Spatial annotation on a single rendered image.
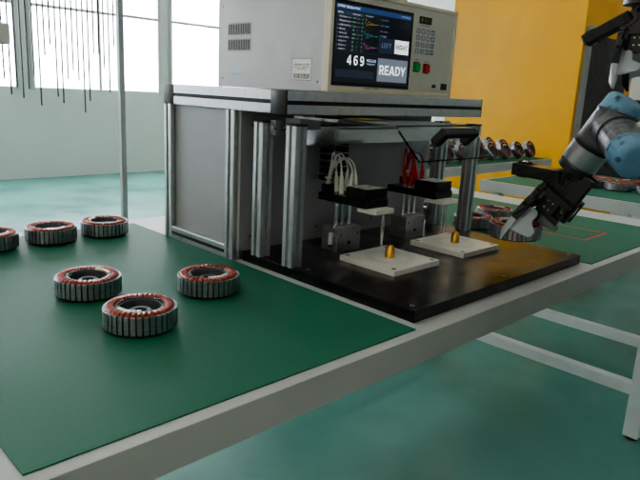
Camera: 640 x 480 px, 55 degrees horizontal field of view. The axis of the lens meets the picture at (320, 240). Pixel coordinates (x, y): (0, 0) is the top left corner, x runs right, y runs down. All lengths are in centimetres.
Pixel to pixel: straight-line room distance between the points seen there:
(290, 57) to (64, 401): 88
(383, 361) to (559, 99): 413
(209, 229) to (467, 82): 409
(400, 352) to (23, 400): 52
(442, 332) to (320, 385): 28
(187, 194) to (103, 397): 79
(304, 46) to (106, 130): 672
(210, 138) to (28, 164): 633
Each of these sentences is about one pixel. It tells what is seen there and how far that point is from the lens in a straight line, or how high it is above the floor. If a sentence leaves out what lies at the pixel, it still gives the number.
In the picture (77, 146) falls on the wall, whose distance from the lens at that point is 786.
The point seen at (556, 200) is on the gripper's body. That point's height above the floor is 93.
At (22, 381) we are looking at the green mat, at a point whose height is 75.
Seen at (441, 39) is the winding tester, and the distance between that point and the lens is 160.
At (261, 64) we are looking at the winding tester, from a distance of 147.
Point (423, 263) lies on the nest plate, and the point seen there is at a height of 78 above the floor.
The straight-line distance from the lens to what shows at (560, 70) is 496.
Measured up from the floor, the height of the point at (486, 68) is 135.
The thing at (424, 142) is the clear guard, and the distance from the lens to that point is 113.
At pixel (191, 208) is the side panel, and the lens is 150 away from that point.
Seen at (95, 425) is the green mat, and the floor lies 75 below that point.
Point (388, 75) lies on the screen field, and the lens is 144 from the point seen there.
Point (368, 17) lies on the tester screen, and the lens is 139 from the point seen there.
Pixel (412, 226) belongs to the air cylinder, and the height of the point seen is 80.
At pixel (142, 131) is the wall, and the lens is 821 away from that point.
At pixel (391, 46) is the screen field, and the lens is 145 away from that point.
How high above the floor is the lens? 112
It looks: 14 degrees down
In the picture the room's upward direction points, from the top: 3 degrees clockwise
